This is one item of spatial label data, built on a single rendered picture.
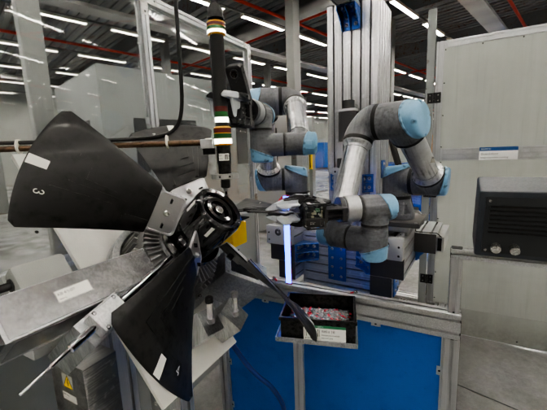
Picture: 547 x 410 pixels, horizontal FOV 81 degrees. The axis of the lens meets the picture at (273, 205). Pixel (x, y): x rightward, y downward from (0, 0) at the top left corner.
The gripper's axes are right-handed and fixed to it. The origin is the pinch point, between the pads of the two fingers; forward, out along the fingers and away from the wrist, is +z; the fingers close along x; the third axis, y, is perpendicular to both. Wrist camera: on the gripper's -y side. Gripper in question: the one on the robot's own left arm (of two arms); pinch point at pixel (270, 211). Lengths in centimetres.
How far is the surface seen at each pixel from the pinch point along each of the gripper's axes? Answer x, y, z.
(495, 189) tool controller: -7, 16, -54
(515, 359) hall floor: 125, -59, -161
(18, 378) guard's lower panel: 55, -14, 82
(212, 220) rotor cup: -4.8, 18.9, 14.9
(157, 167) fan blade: -13.6, -1.9, 28.8
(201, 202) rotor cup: -8.1, 16.6, 17.1
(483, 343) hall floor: 127, -78, -155
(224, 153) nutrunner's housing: -17.0, 3.9, 11.6
